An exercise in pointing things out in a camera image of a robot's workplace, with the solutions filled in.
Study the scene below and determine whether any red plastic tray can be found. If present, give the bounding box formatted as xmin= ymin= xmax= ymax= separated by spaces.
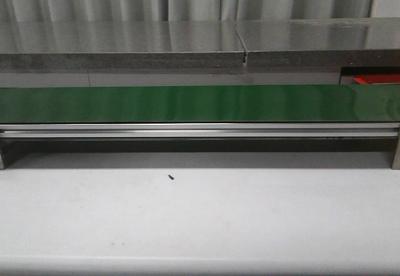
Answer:
xmin=353 ymin=74 xmax=400 ymax=84

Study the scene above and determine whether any green conveyor belt unit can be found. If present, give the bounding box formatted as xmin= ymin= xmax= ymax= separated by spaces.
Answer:
xmin=1 ymin=84 xmax=399 ymax=167

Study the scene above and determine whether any grey stone counter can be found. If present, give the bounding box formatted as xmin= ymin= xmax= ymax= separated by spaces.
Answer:
xmin=236 ymin=17 xmax=399 ymax=84
xmin=1 ymin=21 xmax=245 ymax=87

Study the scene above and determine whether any grey stone counter right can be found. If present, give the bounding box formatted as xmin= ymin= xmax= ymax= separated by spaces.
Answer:
xmin=236 ymin=17 xmax=399 ymax=84

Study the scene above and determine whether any grey stone counter left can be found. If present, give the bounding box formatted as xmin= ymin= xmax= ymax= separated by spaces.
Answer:
xmin=1 ymin=21 xmax=245 ymax=87

